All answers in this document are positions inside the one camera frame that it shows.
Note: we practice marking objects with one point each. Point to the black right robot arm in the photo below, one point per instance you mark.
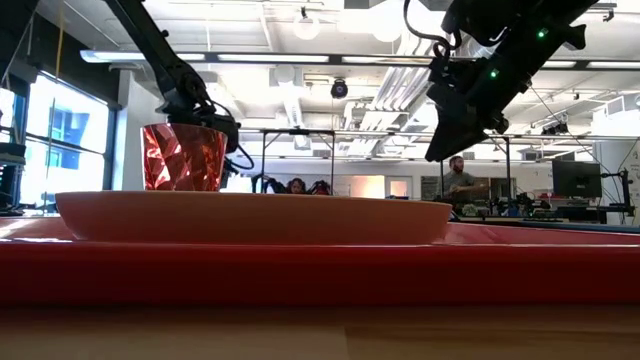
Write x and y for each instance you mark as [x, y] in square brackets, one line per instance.
[530, 20]

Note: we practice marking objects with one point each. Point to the black computer monitor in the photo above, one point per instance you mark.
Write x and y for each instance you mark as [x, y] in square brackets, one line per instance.
[576, 178]

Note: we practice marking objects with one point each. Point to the black metal stand frame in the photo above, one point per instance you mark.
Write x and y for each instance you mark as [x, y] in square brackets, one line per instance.
[297, 132]

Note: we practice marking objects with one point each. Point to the orange faceted cup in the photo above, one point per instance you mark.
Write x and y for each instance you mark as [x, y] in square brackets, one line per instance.
[182, 157]

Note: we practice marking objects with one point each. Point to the black ceiling camera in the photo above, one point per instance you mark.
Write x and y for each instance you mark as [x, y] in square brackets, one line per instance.
[339, 89]

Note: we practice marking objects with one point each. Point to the round pendant lamp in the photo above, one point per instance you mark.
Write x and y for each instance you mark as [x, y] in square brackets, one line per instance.
[306, 26]

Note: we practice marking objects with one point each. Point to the pink round plate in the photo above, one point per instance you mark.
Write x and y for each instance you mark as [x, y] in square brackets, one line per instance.
[250, 217]

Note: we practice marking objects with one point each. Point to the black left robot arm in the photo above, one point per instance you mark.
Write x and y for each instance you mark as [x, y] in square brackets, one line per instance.
[165, 60]

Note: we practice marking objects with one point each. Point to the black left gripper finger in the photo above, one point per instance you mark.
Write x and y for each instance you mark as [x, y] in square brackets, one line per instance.
[226, 172]

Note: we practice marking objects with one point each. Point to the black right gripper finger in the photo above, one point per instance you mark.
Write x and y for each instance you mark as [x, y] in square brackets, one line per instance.
[460, 130]

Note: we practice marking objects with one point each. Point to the red plastic tray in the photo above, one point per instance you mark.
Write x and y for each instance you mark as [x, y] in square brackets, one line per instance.
[320, 275]

